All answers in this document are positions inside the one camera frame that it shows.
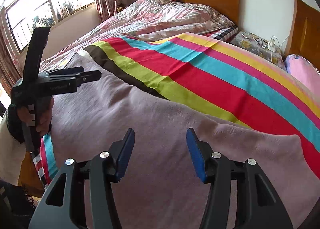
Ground lilac fleece pants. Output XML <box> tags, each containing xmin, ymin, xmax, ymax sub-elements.
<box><xmin>49</xmin><ymin>52</ymin><xmax>320</xmax><ymax>229</ymax></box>

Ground person's left hand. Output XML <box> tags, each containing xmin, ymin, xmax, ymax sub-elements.
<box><xmin>17</xmin><ymin>97</ymin><xmax>54</xmax><ymax>138</ymax></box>

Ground plaid mattress cover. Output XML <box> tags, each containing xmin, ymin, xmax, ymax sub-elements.
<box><xmin>30</xmin><ymin>151</ymin><xmax>50</xmax><ymax>190</ymax></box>

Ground floral pink quilt left bed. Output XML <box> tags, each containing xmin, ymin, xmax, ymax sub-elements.
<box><xmin>40</xmin><ymin>0</ymin><xmax>235</xmax><ymax>71</ymax></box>

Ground rainbow striped bed sheet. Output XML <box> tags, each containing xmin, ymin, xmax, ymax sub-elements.
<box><xmin>36</xmin><ymin>33</ymin><xmax>319</xmax><ymax>181</ymax></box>

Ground pink purple pillow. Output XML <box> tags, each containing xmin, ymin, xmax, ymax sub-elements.
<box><xmin>284</xmin><ymin>54</ymin><xmax>320</xmax><ymax>97</ymax></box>

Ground plaid pillow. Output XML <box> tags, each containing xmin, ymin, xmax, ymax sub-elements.
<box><xmin>204</xmin><ymin>25</ymin><xmax>239</xmax><ymax>42</ymax></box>

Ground nightstand with floral cover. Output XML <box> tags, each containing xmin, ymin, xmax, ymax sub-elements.
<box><xmin>231</xmin><ymin>30</ymin><xmax>286</xmax><ymax>71</ymax></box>

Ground white power strip charger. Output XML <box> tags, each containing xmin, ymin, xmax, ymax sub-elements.
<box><xmin>267</xmin><ymin>38</ymin><xmax>276</xmax><ymax>53</ymax></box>

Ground right wooden headboard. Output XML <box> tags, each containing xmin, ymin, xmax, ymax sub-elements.
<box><xmin>284</xmin><ymin>0</ymin><xmax>320</xmax><ymax>68</ymax></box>

